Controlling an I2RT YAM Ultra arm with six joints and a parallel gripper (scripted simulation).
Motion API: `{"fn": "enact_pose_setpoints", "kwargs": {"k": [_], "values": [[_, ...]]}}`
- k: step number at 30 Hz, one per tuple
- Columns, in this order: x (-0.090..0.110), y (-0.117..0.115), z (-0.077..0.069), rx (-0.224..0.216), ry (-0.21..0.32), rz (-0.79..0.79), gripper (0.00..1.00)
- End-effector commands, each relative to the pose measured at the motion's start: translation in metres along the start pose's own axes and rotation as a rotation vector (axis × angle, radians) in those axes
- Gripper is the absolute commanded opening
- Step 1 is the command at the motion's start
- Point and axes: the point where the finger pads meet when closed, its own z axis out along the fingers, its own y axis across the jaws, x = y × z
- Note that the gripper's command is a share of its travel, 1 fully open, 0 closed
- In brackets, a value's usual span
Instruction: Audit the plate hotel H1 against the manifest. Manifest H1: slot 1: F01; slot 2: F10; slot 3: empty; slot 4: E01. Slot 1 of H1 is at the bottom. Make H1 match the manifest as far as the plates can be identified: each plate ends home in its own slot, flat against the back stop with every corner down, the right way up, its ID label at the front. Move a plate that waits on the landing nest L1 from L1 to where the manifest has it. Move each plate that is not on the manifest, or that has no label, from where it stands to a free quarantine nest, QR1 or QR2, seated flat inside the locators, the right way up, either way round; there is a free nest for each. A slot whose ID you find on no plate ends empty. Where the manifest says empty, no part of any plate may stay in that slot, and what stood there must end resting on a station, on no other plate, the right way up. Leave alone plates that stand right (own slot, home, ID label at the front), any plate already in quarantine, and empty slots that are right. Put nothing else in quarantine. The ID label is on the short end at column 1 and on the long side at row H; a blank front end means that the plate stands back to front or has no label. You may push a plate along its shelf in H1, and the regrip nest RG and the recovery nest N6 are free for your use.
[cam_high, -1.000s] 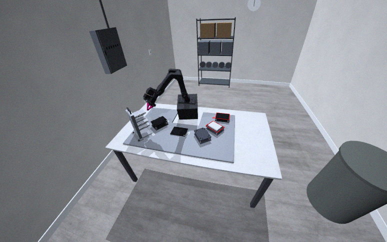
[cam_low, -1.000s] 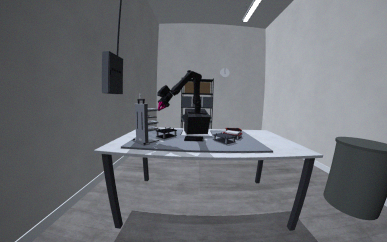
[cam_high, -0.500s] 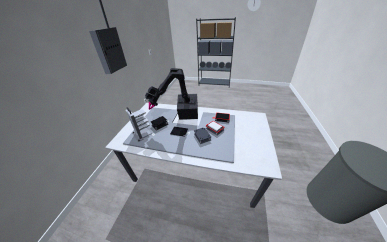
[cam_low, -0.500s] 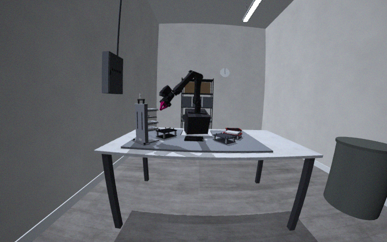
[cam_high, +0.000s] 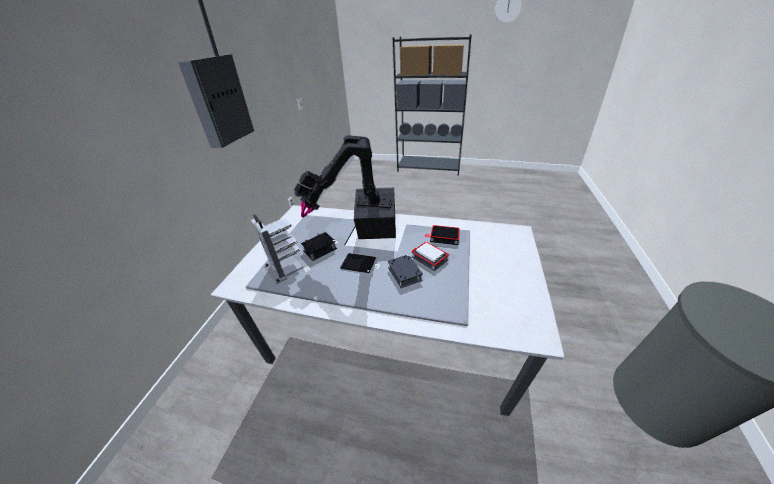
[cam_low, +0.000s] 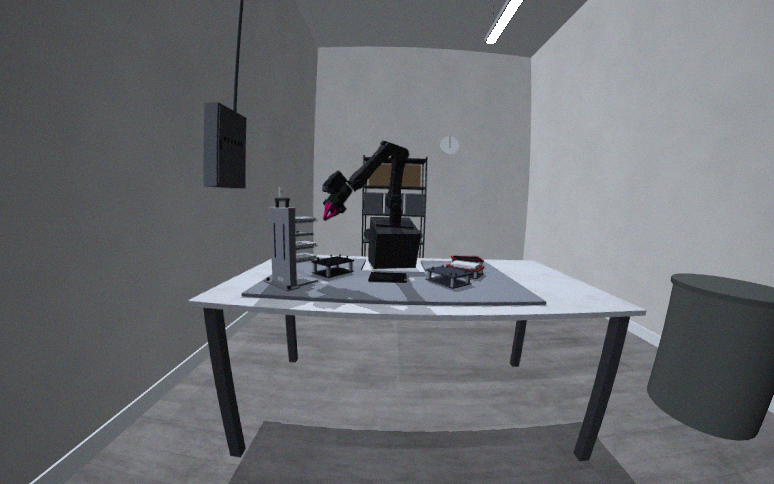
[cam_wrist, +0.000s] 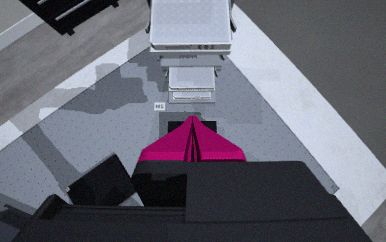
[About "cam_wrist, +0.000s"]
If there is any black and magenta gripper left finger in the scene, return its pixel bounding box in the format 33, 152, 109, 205
137, 116, 192, 163

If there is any white multi-well plate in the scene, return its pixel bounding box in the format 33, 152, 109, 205
169, 67, 215, 92
150, 0, 232, 56
173, 92, 211, 100

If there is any grey perforated base plate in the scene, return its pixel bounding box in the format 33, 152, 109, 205
0, 46, 340, 215

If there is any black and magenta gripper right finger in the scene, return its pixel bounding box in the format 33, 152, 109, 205
192, 116, 247, 162

